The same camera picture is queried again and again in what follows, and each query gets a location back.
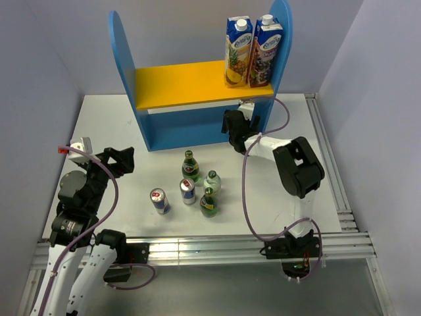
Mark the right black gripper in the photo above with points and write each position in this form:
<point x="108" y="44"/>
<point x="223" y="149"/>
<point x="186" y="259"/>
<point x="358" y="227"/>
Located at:
<point x="254" y="125"/>

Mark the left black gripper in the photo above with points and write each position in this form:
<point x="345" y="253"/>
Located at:
<point x="123" y="159"/>

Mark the energy drink can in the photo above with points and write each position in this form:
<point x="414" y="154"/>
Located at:
<point x="187" y="188"/>
<point x="159" y="200"/>

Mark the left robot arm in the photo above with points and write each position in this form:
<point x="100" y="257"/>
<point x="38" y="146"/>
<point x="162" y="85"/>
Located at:
<point x="79" y="197"/>

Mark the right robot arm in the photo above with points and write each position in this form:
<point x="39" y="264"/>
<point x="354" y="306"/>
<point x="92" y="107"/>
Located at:
<point x="299" y="169"/>

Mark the blue and yellow shelf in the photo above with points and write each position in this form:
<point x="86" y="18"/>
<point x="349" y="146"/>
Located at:
<point x="183" y="105"/>

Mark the clear glass bottle centre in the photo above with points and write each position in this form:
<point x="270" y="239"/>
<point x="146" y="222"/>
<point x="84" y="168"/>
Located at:
<point x="212" y="180"/>

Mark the green glass bottle rear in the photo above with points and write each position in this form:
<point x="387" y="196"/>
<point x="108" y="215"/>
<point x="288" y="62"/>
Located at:
<point x="190" y="167"/>

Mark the green glass bottle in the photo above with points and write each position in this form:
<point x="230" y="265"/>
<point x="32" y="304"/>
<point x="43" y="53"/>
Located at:
<point x="208" y="203"/>
<point x="190" y="167"/>

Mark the green glass bottle front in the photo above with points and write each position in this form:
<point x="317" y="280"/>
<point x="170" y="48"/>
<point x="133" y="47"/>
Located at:
<point x="208" y="203"/>

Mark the pineapple juice carton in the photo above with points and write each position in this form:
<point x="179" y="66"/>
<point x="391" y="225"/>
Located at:
<point x="239" y="35"/>

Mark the berry juice carton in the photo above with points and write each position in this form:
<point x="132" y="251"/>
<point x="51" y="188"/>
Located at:
<point x="267" y="37"/>

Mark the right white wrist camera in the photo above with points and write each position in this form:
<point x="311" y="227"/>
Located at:
<point x="247" y="108"/>

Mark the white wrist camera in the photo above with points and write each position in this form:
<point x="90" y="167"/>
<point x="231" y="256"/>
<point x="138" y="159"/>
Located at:
<point x="82" y="144"/>
<point x="247" y="108"/>

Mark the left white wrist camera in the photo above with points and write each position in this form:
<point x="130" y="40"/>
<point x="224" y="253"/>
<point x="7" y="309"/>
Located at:
<point x="82" y="144"/>

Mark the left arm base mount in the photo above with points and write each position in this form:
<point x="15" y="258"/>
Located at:
<point x="133" y="253"/>

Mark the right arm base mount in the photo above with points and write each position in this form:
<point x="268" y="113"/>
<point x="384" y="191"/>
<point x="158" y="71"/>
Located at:
<point x="300" y="250"/>

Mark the aluminium rail frame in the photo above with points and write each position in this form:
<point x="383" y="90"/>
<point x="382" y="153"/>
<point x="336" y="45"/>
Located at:
<point x="185" y="237"/>

